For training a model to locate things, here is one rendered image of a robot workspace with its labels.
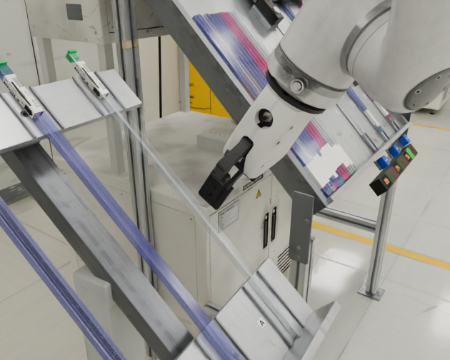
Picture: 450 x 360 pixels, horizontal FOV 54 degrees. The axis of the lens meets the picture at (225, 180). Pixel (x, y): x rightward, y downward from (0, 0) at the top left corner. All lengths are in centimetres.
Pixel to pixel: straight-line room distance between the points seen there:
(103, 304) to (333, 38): 41
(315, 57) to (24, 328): 159
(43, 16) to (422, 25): 121
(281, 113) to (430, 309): 156
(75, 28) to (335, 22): 99
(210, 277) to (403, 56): 101
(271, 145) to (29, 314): 155
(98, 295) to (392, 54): 44
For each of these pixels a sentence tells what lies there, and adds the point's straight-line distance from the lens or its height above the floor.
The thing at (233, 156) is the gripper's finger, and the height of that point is 99.
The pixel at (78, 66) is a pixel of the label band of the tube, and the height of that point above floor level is 105.
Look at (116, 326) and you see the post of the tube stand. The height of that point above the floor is 74.
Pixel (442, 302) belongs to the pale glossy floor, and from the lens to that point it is 199.
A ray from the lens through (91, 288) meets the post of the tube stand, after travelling 60.
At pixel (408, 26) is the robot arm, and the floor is 113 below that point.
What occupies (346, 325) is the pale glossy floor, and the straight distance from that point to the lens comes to 176.
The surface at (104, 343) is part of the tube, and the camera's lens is 47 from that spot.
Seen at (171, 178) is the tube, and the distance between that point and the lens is 61.
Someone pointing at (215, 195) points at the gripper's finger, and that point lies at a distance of 51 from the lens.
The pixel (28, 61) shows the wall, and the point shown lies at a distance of 268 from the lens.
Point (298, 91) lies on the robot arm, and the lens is 43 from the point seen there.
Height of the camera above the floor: 116
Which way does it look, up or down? 25 degrees down
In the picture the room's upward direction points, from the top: straight up
